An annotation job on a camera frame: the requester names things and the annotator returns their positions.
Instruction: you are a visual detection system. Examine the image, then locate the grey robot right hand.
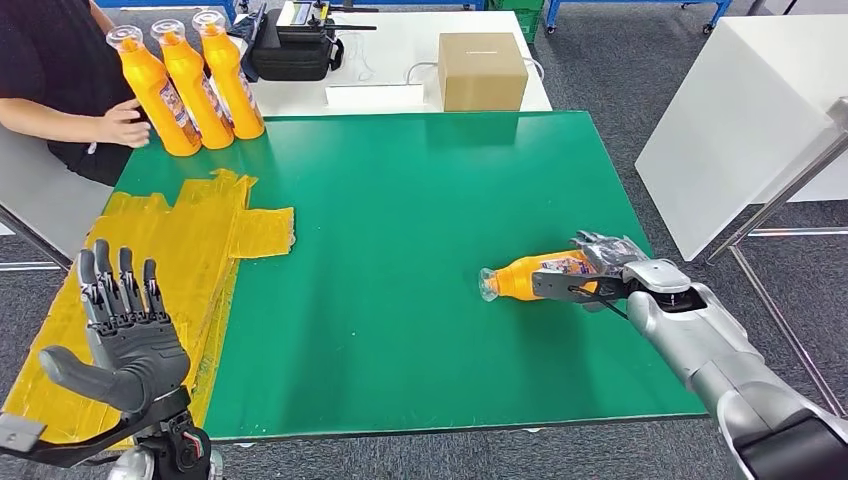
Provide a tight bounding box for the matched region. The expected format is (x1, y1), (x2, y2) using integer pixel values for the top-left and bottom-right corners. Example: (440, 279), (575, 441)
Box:
(569, 230), (654, 281)

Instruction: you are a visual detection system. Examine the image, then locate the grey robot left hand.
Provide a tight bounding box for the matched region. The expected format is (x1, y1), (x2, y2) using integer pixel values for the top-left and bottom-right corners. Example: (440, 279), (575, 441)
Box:
(38, 238), (193, 415)

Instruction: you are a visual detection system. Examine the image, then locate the orange plastic bottle clear cap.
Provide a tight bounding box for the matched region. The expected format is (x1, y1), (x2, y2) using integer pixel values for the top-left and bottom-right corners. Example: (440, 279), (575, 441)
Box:
(105, 25), (203, 158)
(478, 248), (601, 304)
(192, 9), (266, 142)
(150, 18), (235, 151)

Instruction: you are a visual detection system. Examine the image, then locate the yellow tape sheet patch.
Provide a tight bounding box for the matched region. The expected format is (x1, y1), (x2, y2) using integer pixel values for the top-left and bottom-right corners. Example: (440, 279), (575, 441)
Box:
(3, 168), (297, 446)

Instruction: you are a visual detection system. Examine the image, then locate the white table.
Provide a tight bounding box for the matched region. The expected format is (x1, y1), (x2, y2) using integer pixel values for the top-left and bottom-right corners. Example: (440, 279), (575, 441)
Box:
(634, 15), (848, 262)

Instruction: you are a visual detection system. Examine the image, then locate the brown cardboard box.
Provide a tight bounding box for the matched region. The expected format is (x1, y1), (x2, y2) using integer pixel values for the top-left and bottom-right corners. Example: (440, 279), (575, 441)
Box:
(437, 32), (530, 113)

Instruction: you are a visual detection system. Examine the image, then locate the person's right hand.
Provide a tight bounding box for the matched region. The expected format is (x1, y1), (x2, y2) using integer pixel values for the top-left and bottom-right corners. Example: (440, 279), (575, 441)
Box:
(92, 99), (152, 150)

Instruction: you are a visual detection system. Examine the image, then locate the green plastic crate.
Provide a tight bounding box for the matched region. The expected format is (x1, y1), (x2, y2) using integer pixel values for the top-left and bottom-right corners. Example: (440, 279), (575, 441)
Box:
(488, 0), (549, 44)

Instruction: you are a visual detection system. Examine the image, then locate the flat white box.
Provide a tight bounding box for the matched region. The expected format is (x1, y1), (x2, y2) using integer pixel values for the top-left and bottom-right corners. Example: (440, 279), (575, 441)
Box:
(325, 84), (427, 112)

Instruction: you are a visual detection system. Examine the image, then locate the white desk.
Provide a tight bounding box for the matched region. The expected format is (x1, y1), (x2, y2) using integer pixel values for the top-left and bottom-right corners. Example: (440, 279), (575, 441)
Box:
(248, 11), (554, 119)

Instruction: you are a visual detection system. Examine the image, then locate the person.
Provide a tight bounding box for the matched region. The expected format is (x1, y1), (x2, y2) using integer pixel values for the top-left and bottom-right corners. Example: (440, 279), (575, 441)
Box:
(0, 0), (154, 188)

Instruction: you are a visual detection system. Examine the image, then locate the dark blue cloth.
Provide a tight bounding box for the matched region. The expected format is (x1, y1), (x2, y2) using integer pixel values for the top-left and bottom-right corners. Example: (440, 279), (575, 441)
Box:
(228, 5), (268, 84)

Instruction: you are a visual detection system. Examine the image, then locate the black carrying case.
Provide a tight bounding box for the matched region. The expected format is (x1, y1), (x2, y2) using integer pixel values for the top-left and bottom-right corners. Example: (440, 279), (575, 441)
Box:
(250, 7), (346, 83)

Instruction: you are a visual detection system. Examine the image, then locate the remote controller with antennas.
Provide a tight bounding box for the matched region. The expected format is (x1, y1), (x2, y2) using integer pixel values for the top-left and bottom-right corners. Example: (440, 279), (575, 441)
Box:
(275, 0), (379, 44)

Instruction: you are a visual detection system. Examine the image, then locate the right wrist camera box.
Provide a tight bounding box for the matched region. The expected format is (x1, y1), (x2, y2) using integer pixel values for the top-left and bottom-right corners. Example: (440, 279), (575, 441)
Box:
(531, 268), (631, 314)

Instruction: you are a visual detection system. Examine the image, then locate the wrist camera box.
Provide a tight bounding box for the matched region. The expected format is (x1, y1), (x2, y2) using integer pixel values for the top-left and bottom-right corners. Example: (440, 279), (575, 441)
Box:
(531, 268), (631, 314)
(0, 394), (193, 470)

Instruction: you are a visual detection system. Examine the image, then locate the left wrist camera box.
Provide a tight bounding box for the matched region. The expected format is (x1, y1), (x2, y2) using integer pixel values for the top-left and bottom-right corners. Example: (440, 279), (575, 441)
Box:
(0, 394), (193, 470)

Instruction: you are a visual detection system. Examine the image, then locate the metal stand frame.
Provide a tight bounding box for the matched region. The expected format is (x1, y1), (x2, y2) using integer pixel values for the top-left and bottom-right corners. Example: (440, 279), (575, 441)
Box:
(703, 96), (848, 419)

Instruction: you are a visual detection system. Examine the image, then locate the blue metal rack frame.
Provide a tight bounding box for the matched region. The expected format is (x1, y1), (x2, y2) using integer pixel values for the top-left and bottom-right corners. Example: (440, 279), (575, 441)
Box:
(95, 0), (240, 24)
(334, 0), (490, 13)
(545, 0), (735, 34)

